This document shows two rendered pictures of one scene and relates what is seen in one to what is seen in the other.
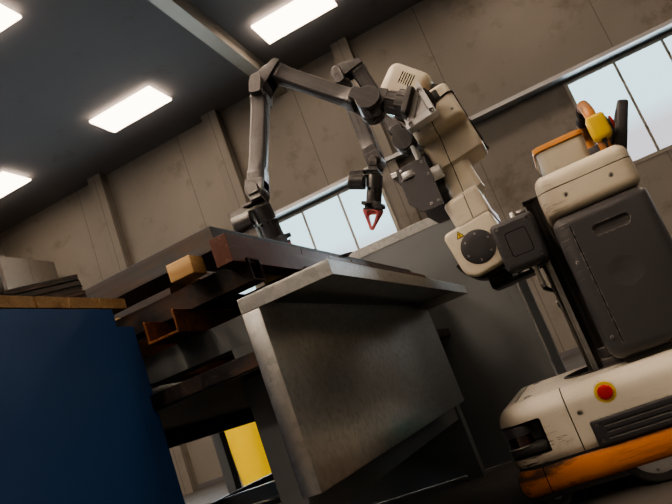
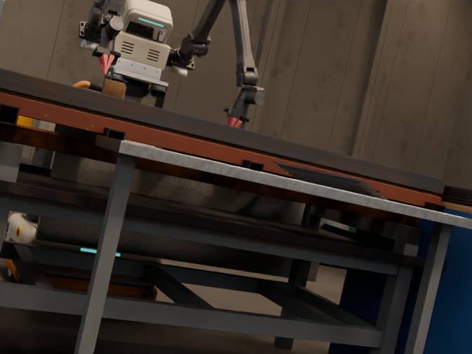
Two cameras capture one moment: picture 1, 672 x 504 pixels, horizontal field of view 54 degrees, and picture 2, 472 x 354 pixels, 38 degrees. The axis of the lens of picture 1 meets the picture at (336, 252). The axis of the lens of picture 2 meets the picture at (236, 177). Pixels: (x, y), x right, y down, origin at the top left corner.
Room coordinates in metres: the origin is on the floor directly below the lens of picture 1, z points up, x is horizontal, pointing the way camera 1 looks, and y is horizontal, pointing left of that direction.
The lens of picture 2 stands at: (3.76, 2.20, 0.75)
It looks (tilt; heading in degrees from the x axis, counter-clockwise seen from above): 1 degrees down; 226
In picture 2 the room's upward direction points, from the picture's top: 13 degrees clockwise
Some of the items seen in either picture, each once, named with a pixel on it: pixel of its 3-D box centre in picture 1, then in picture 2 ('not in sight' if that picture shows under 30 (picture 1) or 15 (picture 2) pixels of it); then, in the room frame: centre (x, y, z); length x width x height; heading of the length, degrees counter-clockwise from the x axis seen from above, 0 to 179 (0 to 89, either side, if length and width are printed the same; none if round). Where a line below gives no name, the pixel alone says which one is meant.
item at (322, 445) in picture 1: (387, 371); (196, 222); (1.82, -0.02, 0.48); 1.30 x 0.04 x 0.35; 161
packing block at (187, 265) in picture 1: (186, 269); not in sight; (1.30, 0.30, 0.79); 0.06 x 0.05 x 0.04; 71
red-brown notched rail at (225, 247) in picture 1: (358, 272); not in sight; (2.03, -0.04, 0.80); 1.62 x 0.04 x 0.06; 161
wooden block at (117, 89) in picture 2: not in sight; (114, 90); (2.64, 0.41, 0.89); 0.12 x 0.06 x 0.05; 54
